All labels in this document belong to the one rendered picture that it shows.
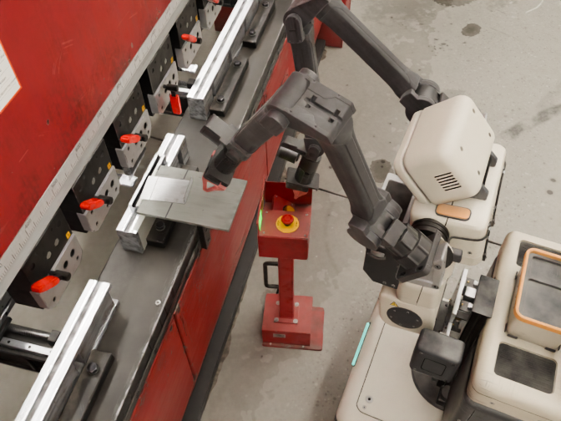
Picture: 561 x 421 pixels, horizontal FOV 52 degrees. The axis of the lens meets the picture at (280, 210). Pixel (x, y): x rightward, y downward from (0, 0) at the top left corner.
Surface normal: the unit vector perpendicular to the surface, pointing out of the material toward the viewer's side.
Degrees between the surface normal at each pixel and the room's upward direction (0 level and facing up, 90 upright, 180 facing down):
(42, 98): 90
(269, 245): 90
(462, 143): 48
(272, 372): 0
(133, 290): 0
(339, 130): 80
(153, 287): 0
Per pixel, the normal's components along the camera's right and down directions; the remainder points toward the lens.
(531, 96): -0.01, -0.62
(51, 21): 0.97, 0.18
